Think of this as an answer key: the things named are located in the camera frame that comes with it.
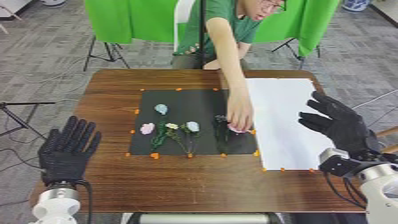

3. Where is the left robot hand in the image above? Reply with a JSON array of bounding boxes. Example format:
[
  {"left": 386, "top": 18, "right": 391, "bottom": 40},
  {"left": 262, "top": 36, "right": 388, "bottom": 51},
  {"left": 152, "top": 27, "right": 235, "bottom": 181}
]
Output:
[{"left": 38, "top": 115, "right": 104, "bottom": 186}]

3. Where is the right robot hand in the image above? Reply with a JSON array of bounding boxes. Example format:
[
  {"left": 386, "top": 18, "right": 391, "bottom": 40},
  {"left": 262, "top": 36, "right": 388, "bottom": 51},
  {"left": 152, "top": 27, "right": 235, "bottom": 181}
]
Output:
[{"left": 297, "top": 90, "right": 384, "bottom": 158}]

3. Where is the dark mat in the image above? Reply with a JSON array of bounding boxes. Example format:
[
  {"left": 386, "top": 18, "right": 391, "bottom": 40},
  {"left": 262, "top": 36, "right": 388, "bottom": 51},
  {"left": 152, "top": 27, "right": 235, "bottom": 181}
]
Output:
[{"left": 129, "top": 89, "right": 262, "bottom": 156}]

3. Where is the person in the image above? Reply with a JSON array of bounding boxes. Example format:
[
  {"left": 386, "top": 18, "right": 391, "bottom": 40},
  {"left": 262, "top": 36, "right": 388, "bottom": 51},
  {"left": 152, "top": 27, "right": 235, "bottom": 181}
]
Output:
[{"left": 171, "top": 0, "right": 294, "bottom": 134}]

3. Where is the white sheet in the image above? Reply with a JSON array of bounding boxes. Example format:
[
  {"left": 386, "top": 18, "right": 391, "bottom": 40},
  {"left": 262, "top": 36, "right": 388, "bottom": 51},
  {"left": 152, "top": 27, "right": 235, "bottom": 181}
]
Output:
[{"left": 244, "top": 77, "right": 338, "bottom": 172}]

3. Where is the black tripod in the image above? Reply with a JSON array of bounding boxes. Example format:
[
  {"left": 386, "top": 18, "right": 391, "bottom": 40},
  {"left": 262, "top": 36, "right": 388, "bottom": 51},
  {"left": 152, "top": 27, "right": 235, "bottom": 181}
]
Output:
[{"left": 0, "top": 101, "right": 59, "bottom": 141}]

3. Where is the pink flower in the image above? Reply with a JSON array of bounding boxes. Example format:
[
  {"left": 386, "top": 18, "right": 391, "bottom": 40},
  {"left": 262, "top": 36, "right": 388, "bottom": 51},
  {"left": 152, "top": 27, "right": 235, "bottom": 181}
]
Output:
[
  {"left": 139, "top": 122, "right": 171, "bottom": 153},
  {"left": 228, "top": 125, "right": 255, "bottom": 135}
]

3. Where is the white flower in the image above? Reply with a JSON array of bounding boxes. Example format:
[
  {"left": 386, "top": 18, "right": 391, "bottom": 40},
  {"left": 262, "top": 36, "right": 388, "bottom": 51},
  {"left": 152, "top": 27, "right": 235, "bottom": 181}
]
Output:
[{"left": 164, "top": 122, "right": 194, "bottom": 157}]

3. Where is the green sprig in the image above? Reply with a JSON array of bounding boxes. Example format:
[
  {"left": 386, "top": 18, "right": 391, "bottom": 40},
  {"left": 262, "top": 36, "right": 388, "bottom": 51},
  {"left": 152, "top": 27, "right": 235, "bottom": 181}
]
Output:
[{"left": 214, "top": 114, "right": 233, "bottom": 155}]

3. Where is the pale blue flower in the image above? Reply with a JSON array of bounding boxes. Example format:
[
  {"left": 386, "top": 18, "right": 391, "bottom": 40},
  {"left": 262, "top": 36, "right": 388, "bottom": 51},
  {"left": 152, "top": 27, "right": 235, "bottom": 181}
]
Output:
[{"left": 184, "top": 120, "right": 203, "bottom": 155}]

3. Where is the black cloth stand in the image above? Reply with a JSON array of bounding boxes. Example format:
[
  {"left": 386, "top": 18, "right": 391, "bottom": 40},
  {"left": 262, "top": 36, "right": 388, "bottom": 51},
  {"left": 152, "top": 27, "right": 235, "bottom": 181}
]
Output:
[
  {"left": 82, "top": 34, "right": 134, "bottom": 73},
  {"left": 271, "top": 37, "right": 326, "bottom": 70}
]

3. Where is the pale grey bar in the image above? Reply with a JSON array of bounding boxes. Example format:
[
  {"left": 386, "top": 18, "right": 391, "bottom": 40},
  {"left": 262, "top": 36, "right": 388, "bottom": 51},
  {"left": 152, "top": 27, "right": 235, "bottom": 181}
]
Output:
[{"left": 127, "top": 212, "right": 288, "bottom": 224}]

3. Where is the black cable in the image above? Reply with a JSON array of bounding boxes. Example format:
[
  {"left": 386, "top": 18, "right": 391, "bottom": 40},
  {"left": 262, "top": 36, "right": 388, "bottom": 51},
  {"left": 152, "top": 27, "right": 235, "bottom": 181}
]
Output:
[
  {"left": 322, "top": 171, "right": 368, "bottom": 210},
  {"left": 75, "top": 180, "right": 97, "bottom": 224}
]

